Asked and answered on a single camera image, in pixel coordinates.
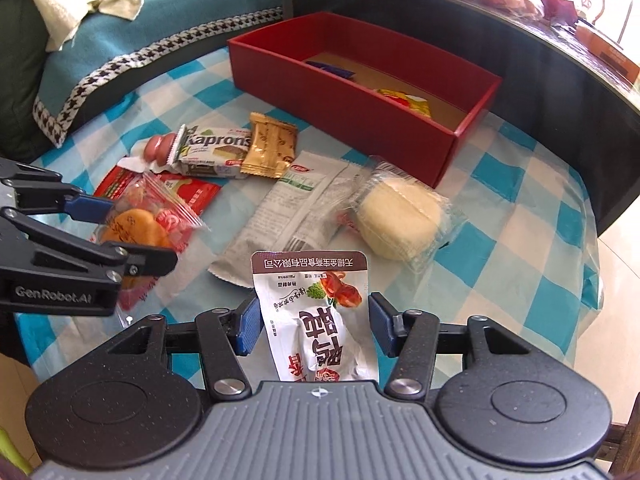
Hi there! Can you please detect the red mesh bag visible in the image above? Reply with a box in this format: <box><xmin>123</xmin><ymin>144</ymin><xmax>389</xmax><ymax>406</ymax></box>
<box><xmin>532</xmin><ymin>0</ymin><xmax>576</xmax><ymax>25</ymax></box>

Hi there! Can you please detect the white green wafer packet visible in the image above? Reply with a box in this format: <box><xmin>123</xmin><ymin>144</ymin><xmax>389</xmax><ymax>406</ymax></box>
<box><xmin>167</xmin><ymin>125</ymin><xmax>252</xmax><ymax>179</ymax></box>

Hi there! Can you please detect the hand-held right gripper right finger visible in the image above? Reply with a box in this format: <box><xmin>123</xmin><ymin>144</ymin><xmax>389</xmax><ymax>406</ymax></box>
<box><xmin>368</xmin><ymin>291</ymin><xmax>533</xmax><ymax>402</ymax></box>

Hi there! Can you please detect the green sofa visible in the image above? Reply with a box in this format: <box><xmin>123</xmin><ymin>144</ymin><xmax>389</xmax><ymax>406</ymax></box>
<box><xmin>0</xmin><ymin>0</ymin><xmax>58</xmax><ymax>161</ymax></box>

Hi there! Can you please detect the pink sausage snack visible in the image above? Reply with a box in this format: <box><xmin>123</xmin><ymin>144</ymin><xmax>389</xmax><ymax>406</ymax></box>
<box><xmin>117</xmin><ymin>130</ymin><xmax>187</xmax><ymax>173</ymax></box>

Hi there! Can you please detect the white snack pouch brown band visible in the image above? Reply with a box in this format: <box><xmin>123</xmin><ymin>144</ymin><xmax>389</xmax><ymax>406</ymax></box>
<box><xmin>251</xmin><ymin>251</ymin><xmax>379</xmax><ymax>383</ymax></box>

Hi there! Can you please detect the yellow packet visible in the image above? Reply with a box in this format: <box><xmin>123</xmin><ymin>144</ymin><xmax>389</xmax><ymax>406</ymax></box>
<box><xmin>375</xmin><ymin>88</ymin><xmax>432</xmax><ymax>118</ymax></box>

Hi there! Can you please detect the dark coffee table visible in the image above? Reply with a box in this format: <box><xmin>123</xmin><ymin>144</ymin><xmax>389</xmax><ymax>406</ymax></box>
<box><xmin>280</xmin><ymin>0</ymin><xmax>640</xmax><ymax>238</ymax></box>

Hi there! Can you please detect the gold biscuit packet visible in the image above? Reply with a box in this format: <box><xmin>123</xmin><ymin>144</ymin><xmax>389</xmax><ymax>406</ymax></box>
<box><xmin>240</xmin><ymin>112</ymin><xmax>299</xmax><ymax>180</ymax></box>

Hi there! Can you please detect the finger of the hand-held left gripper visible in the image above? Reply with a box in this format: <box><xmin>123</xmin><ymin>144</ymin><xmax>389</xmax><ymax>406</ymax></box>
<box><xmin>0</xmin><ymin>157</ymin><xmax>116</xmax><ymax>224</ymax></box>
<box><xmin>0</xmin><ymin>207</ymin><xmax>179</xmax><ymax>287</ymax></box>

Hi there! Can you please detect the red cardboard box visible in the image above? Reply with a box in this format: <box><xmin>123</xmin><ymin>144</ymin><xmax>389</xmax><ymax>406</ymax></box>
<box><xmin>227</xmin><ymin>14</ymin><xmax>503</xmax><ymax>188</ymax></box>

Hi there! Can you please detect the red packet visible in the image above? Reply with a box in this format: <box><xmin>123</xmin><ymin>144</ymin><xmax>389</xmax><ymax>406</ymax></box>
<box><xmin>94</xmin><ymin>165</ymin><xmax>222</xmax><ymax>216</ymax></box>

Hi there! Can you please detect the purple packet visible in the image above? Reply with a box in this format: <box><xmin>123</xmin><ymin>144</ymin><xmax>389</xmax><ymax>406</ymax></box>
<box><xmin>305</xmin><ymin>60</ymin><xmax>357</xmax><ymax>81</ymax></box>

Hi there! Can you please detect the long grey white packet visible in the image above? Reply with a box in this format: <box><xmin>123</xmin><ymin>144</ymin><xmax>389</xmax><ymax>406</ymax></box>
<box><xmin>209</xmin><ymin>151</ymin><xmax>373</xmax><ymax>288</ymax></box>

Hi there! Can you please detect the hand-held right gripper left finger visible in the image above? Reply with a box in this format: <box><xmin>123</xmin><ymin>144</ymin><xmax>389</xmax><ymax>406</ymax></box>
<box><xmin>100</xmin><ymin>294</ymin><xmax>264</xmax><ymax>403</ymax></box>

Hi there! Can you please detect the orange cardboard box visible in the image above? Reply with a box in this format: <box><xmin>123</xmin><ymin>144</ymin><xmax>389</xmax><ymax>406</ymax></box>
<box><xmin>575</xmin><ymin>22</ymin><xmax>640</xmax><ymax>83</ymax></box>

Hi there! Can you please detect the blue white checkered tablecloth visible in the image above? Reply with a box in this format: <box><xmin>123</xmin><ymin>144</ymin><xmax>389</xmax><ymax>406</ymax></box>
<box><xmin>15</xmin><ymin>45</ymin><xmax>601</xmax><ymax>396</ymax></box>

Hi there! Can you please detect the carved wooden chair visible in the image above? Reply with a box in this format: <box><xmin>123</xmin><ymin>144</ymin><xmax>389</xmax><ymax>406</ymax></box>
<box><xmin>570</xmin><ymin>0</ymin><xmax>604</xmax><ymax>26</ymax></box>

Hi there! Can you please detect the brown wooden furniture piece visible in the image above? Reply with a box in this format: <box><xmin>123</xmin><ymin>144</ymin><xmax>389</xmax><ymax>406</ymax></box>
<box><xmin>595</xmin><ymin>395</ymin><xmax>640</xmax><ymax>480</ymax></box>

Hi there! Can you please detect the round pale cake clear wrapper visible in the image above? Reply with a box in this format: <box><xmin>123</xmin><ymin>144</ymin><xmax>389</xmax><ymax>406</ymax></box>
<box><xmin>334</xmin><ymin>157</ymin><xmax>468</xmax><ymax>273</ymax></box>

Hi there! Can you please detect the orange cake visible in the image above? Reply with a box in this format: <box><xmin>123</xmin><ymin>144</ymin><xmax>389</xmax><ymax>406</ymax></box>
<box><xmin>90</xmin><ymin>172</ymin><xmax>211</xmax><ymax>311</ymax></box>

